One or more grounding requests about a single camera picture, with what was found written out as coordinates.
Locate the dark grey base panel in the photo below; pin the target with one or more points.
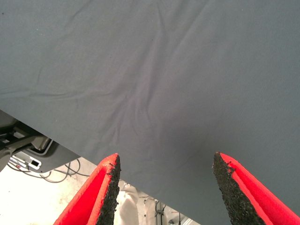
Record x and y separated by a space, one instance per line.
61 157

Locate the silver metal rail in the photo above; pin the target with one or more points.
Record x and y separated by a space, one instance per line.
184 222

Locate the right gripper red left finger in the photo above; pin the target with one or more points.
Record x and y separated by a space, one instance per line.
93 194

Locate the dark grey table cloth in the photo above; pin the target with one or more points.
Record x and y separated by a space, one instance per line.
164 70

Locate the black metal frame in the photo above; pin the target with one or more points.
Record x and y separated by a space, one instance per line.
21 140

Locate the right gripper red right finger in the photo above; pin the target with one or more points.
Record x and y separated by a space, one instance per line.
246 199

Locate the white port plate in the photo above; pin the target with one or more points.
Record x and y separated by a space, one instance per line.
27 162

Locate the white crumpled plastic sheet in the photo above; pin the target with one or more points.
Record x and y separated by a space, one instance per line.
127 207

